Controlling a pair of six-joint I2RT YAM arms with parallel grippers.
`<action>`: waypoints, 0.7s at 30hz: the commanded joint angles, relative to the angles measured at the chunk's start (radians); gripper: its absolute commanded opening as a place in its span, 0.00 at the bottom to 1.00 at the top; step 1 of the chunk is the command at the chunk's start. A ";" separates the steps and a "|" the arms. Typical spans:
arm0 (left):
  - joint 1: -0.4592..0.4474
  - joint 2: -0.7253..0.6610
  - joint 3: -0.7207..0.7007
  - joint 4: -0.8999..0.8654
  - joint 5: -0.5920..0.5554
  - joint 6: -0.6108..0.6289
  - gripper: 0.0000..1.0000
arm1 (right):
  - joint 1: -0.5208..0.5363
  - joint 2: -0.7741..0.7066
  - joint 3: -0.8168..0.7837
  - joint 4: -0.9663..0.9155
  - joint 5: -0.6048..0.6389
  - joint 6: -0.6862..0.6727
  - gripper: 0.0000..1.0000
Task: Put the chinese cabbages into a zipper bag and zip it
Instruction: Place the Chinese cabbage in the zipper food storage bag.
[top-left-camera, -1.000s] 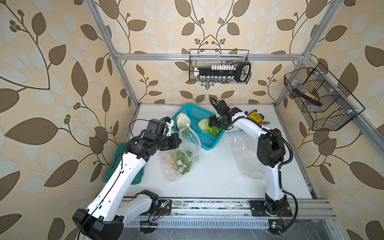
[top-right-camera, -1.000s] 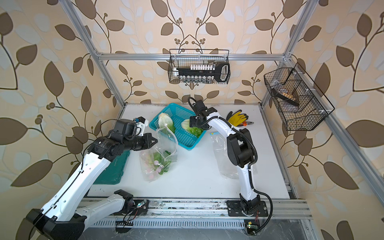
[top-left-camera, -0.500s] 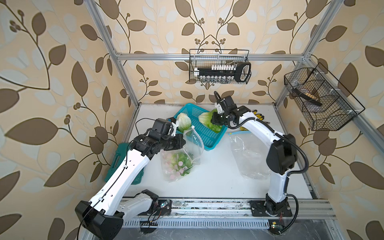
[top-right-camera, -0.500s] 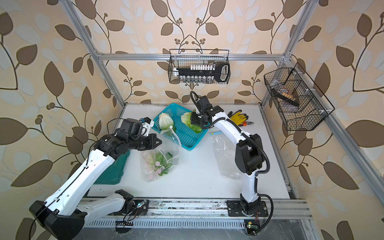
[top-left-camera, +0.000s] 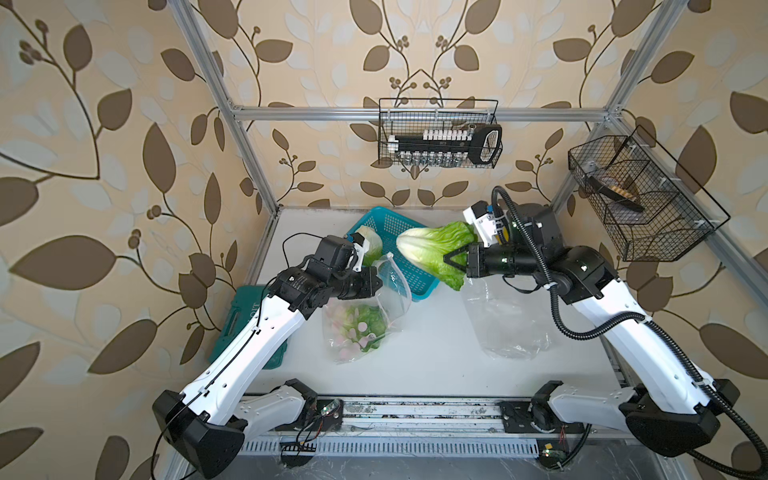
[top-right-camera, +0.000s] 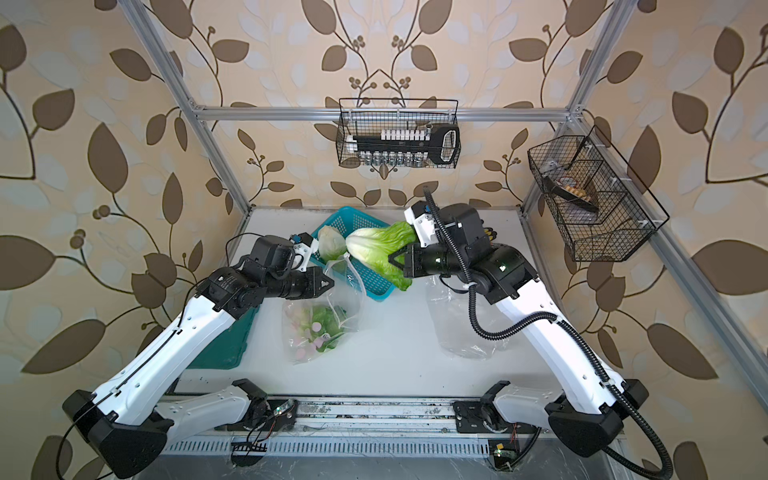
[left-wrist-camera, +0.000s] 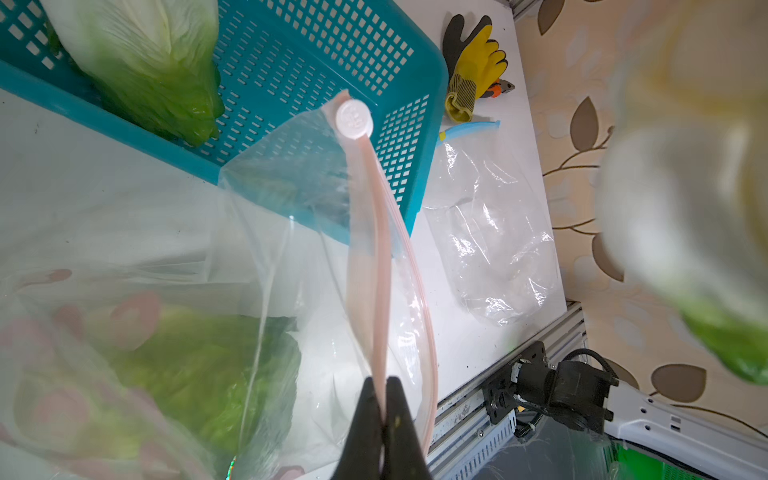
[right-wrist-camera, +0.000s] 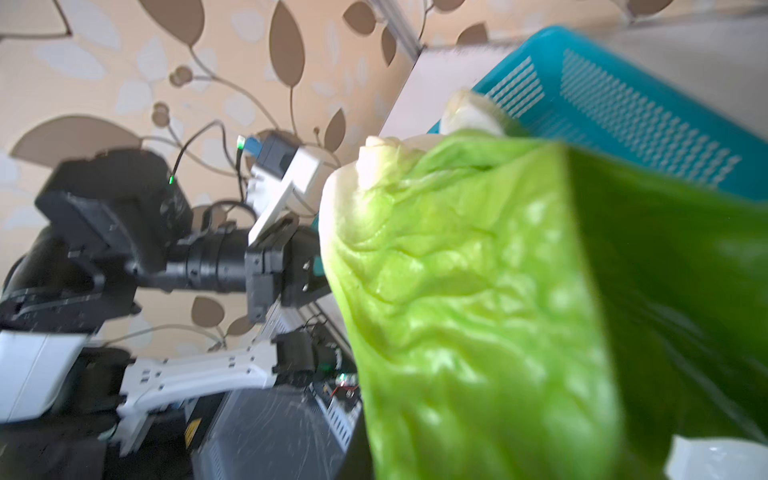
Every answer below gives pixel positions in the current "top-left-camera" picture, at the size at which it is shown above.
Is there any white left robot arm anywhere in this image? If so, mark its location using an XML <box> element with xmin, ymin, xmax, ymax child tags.
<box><xmin>152</xmin><ymin>233</ymin><xmax>382</xmax><ymax>479</ymax></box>

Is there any large chinese cabbage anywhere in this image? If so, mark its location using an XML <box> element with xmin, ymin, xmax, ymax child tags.
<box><xmin>396</xmin><ymin>221</ymin><xmax>477</xmax><ymax>291</ymax></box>

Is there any black wire basket right wall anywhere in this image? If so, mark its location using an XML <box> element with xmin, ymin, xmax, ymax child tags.
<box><xmin>568</xmin><ymin>124</ymin><xmax>731</xmax><ymax>262</ymax></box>

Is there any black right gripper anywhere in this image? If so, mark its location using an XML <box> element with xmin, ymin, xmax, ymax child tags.
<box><xmin>443</xmin><ymin>241</ymin><xmax>540</xmax><ymax>278</ymax></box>

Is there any dark tool in basket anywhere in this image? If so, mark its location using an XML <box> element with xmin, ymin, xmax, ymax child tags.
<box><xmin>587</xmin><ymin>176</ymin><xmax>645</xmax><ymax>214</ymax></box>

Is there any clear blue-zip zipper bag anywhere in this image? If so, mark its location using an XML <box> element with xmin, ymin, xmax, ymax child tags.
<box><xmin>460</xmin><ymin>277</ymin><xmax>552</xmax><ymax>360</ymax></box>

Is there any teal perforated plastic basket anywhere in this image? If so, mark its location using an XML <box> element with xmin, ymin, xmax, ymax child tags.
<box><xmin>347</xmin><ymin>206</ymin><xmax>439</xmax><ymax>302</ymax></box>

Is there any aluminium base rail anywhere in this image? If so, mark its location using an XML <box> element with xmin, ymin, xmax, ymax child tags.
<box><xmin>173</xmin><ymin>395</ymin><xmax>673</xmax><ymax>460</ymax></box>

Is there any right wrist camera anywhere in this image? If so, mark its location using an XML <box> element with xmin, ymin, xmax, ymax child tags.
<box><xmin>462</xmin><ymin>200</ymin><xmax>510</xmax><ymax>248</ymax></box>

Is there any black socket wrench set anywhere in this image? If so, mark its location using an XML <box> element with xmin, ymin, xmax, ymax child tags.
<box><xmin>383</xmin><ymin>124</ymin><xmax>503</xmax><ymax>168</ymax></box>

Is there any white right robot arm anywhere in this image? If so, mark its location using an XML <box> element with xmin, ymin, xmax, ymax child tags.
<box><xmin>444</xmin><ymin>201</ymin><xmax>740</xmax><ymax>457</ymax></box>

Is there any small chinese cabbage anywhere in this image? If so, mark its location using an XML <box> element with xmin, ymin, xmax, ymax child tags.
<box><xmin>357</xmin><ymin>225</ymin><xmax>383</xmax><ymax>267</ymax></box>

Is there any black wire basket wall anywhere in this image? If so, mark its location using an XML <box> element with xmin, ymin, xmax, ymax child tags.
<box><xmin>568</xmin><ymin>124</ymin><xmax>731</xmax><ymax>262</ymax></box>
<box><xmin>377</xmin><ymin>97</ymin><xmax>503</xmax><ymax>169</ymax></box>

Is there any pink dotted zipper bag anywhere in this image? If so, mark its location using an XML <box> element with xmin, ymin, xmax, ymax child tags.
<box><xmin>322</xmin><ymin>252</ymin><xmax>412</xmax><ymax>364</ymax></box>

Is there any black wire basket back wall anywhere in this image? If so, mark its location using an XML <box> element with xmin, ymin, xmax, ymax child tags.
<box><xmin>377</xmin><ymin>97</ymin><xmax>503</xmax><ymax>169</ymax></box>

